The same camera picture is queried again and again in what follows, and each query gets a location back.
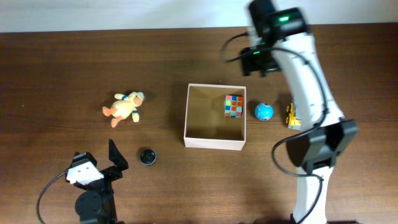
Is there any colourful puzzle cube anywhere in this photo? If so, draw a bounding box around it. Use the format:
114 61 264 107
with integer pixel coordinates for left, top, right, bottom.
224 95 244 118

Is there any yellow grey toy truck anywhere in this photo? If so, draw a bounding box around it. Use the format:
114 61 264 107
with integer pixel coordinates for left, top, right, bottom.
285 100 302 130

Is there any pink cardboard box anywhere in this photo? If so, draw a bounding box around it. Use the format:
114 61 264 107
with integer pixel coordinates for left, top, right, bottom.
183 83 246 151

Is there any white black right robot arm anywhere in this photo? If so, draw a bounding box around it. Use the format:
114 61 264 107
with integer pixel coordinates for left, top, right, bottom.
240 1 358 223

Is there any black round lid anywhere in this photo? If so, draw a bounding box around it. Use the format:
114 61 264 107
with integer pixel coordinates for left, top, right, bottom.
139 149 157 166

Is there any yellow plush duck toy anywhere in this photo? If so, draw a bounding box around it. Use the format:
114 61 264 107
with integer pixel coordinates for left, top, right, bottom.
102 91 145 128

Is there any blue white ball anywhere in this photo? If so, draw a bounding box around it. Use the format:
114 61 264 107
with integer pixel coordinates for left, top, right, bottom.
254 103 274 121

